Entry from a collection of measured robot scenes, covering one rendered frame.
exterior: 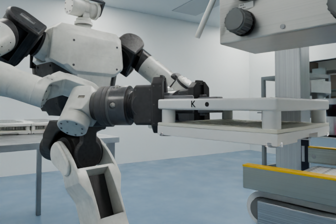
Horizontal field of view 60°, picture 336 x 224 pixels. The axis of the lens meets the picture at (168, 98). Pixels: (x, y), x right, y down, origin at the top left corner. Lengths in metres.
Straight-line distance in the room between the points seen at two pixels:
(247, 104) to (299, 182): 0.13
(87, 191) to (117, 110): 0.39
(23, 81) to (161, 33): 5.47
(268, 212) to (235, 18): 0.26
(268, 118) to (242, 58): 6.98
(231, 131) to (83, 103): 0.33
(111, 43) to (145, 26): 4.89
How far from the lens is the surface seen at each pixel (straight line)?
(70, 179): 1.00
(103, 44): 1.03
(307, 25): 0.38
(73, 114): 0.65
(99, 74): 1.01
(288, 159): 0.73
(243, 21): 0.39
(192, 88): 0.73
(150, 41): 5.90
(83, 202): 1.00
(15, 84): 0.69
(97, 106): 0.63
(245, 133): 0.46
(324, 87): 4.46
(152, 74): 1.15
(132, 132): 5.61
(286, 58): 0.73
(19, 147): 1.60
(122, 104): 0.61
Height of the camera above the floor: 1.04
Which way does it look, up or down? 2 degrees up
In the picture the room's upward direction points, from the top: straight up
